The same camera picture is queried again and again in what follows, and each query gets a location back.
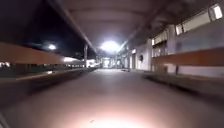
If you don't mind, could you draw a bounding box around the overhead canopy roof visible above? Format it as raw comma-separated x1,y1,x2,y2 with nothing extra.
46,0,214,54

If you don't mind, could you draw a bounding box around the canopy support pole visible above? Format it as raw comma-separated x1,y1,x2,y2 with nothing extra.
83,43,89,69

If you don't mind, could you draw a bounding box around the raised kerb strip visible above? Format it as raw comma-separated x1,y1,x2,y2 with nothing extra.
143,71,224,101
0,67,98,108

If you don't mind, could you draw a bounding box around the building with lit windows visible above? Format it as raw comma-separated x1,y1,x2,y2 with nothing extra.
119,0,224,79

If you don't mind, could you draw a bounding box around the grey paved walkway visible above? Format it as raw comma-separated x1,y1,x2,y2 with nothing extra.
0,68,224,128

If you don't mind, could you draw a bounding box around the orange wooden railing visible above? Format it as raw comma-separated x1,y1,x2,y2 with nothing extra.
151,46,224,75
0,41,84,68

